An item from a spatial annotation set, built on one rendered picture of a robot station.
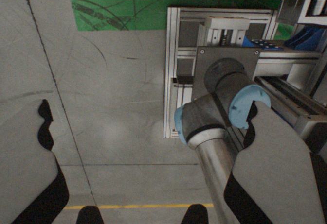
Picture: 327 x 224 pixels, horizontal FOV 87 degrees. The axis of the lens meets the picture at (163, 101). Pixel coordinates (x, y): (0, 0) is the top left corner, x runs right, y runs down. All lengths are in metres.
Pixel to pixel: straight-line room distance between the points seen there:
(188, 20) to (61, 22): 1.08
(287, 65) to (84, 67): 1.62
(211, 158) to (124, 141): 1.93
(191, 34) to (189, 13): 0.16
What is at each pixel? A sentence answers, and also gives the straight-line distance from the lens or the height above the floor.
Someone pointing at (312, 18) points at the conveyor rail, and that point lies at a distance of 1.34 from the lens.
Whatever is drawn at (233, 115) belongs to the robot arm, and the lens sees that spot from 0.48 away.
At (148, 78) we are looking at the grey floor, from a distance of 1.78.
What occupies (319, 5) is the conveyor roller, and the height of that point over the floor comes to 0.55.
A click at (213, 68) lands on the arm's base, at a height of 1.06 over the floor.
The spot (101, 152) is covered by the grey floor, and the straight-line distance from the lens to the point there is 2.53.
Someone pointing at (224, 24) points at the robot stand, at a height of 0.99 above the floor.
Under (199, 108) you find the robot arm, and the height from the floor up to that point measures 1.23.
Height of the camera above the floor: 1.63
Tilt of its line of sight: 59 degrees down
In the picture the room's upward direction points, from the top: 177 degrees clockwise
